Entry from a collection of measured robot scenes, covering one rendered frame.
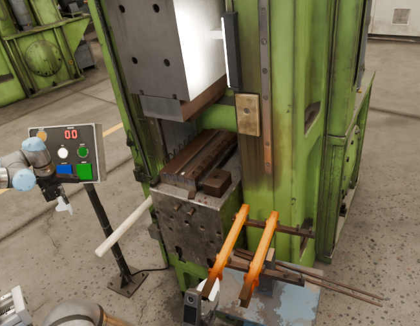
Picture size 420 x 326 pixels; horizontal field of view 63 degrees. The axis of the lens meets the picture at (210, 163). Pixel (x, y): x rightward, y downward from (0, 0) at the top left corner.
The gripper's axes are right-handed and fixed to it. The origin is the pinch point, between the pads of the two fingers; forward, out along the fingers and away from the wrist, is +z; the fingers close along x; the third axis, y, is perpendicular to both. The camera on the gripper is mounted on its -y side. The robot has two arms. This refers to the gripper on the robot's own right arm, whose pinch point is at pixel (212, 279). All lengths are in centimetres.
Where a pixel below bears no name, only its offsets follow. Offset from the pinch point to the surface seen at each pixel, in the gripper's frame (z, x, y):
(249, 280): 1.6, 11.9, -1.9
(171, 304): 36, -54, 94
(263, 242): 18.5, 11.8, -0.8
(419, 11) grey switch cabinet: 557, 102, 48
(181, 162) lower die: 53, -37, -5
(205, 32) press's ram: 57, -18, -62
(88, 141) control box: 41, -77, -18
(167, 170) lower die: 45, -40, -5
